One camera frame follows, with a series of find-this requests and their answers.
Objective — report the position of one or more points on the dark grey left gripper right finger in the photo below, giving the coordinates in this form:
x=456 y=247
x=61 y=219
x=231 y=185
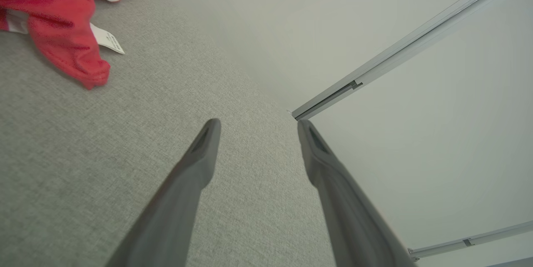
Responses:
x=345 y=208

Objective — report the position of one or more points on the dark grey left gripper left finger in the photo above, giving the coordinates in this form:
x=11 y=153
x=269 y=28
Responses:
x=183 y=200

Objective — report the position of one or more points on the red jersey with white sleeves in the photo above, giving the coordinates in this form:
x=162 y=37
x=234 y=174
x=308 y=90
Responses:
x=54 y=8

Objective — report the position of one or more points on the grey partition rail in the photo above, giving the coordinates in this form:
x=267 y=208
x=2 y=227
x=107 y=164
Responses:
x=479 y=240

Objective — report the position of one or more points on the grey partition post with feet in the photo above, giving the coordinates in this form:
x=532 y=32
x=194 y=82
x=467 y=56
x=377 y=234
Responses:
x=399 y=50

